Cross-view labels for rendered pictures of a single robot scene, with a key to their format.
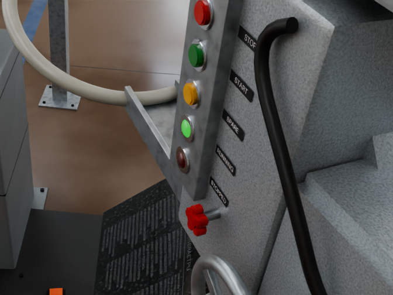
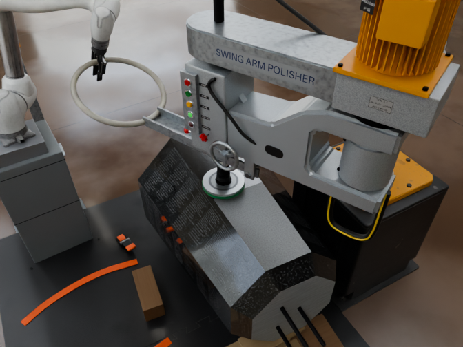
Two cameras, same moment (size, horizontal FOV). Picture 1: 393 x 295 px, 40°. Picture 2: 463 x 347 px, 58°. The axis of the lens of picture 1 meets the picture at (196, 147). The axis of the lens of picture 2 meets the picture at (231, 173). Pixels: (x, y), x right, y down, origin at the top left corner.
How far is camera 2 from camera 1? 1.16 m
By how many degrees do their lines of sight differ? 18
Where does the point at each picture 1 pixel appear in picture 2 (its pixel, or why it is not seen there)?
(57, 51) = not seen: hidden behind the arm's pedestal
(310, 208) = (233, 117)
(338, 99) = (229, 90)
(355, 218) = (243, 113)
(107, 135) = (92, 160)
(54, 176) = (79, 191)
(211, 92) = (196, 101)
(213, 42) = (193, 89)
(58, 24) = (36, 111)
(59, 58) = not seen: hidden behind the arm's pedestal
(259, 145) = (215, 109)
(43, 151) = not seen: hidden behind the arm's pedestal
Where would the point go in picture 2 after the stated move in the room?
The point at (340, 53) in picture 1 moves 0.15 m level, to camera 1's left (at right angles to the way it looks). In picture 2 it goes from (227, 81) to (189, 89)
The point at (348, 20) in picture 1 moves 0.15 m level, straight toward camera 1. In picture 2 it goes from (226, 74) to (232, 94)
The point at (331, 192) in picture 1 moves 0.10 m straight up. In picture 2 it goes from (236, 111) to (236, 89)
